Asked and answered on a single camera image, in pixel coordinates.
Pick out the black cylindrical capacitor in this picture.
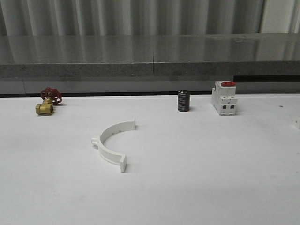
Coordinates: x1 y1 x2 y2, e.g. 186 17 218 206
177 90 190 112

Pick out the brass valve red handwheel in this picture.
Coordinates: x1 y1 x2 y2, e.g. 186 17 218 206
35 87 62 115

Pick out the white circuit breaker red switch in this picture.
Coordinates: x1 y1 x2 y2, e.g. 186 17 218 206
211 81 237 116

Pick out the grey stone counter ledge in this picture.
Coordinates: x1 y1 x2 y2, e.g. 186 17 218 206
0 34 300 82

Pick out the white half-ring clamp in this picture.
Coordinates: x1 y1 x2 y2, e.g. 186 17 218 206
292 117 300 129
91 118 135 173

